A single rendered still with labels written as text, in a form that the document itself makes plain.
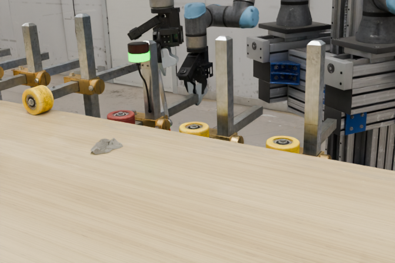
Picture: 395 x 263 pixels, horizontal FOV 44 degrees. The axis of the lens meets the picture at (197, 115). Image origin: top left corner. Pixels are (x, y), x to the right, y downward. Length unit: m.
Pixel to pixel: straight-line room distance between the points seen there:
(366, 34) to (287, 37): 0.45
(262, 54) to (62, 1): 4.13
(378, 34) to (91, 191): 1.11
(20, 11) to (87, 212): 5.73
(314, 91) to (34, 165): 0.68
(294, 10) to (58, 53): 4.36
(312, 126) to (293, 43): 0.90
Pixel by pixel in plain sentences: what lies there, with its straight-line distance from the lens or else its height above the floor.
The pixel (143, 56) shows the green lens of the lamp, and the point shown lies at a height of 1.07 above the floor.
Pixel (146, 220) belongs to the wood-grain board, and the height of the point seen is 0.90.
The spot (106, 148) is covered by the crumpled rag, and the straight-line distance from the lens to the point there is 1.19.
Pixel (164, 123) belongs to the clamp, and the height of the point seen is 0.86.
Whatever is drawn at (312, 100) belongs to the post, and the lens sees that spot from 1.23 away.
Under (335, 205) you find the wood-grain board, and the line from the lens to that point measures 0.94.
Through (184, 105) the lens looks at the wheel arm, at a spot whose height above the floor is 0.85.
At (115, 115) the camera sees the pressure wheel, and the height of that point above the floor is 0.90.
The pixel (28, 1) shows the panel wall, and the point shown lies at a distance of 6.41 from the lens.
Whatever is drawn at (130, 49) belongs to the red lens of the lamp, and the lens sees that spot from 1.40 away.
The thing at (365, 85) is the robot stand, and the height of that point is 0.91.
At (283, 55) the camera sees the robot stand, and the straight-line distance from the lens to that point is 2.10.
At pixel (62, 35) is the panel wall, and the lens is 6.02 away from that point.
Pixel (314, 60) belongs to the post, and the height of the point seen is 1.09.
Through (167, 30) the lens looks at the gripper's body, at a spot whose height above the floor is 1.12.
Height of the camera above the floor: 1.35
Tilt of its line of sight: 18 degrees down
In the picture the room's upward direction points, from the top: 2 degrees counter-clockwise
